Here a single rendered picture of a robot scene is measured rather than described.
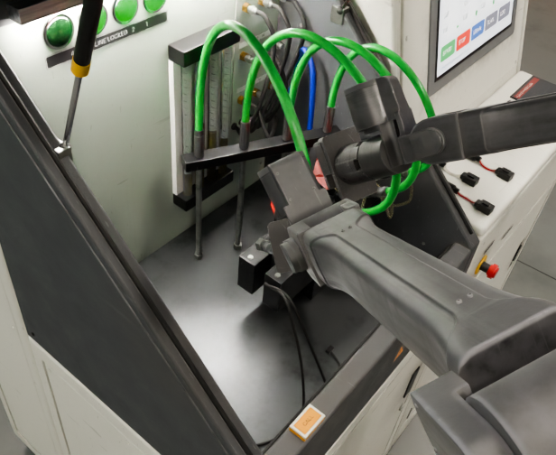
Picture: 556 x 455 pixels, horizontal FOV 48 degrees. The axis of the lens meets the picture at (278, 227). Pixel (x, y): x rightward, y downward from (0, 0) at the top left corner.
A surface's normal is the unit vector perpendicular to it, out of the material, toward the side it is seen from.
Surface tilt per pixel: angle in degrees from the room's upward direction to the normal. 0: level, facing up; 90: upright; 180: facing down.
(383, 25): 90
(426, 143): 69
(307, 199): 44
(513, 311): 40
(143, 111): 90
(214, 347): 0
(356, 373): 0
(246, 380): 0
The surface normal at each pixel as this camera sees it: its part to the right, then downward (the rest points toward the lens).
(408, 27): 0.77, 0.29
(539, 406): -0.29, -0.72
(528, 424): -0.21, -0.58
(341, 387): 0.09, -0.72
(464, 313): -0.41, -0.88
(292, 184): 0.05, -0.11
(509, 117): -0.40, 0.17
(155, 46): 0.77, 0.48
